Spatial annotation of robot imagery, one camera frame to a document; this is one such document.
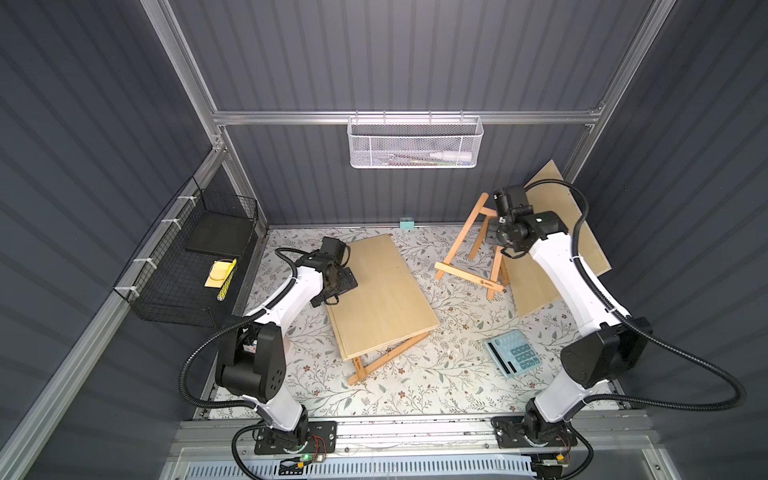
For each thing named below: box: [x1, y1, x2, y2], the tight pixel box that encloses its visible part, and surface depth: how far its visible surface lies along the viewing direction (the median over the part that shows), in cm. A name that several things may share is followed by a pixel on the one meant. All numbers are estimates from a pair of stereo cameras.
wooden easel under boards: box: [347, 331, 431, 386], surface depth 84 cm
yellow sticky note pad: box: [204, 260, 232, 288], surface depth 76 cm
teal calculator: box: [484, 329, 543, 378], surface depth 87 cm
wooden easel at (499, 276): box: [490, 246, 510, 299], surface depth 82 cm
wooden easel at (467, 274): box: [434, 193, 507, 300], surface depth 82 cm
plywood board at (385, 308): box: [326, 234, 440, 361], surface depth 93 cm
